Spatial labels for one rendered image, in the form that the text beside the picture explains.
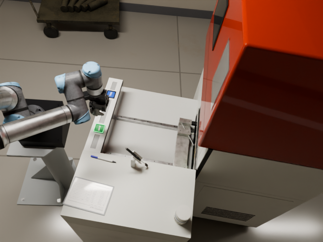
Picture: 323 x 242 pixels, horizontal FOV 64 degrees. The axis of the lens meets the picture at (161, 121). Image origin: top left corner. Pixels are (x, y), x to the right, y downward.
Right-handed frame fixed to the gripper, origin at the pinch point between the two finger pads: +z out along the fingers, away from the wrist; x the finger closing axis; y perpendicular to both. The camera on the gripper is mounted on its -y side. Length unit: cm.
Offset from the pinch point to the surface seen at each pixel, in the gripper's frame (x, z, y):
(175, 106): 37, 29, 43
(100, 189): -35.2, 13.9, 11.1
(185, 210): -40, 5, 53
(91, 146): -12.0, 15.1, -0.4
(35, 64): 124, 110, -118
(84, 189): -36.3, 13.9, 3.6
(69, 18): 180, 83, -93
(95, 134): -4.1, 15.1, -0.2
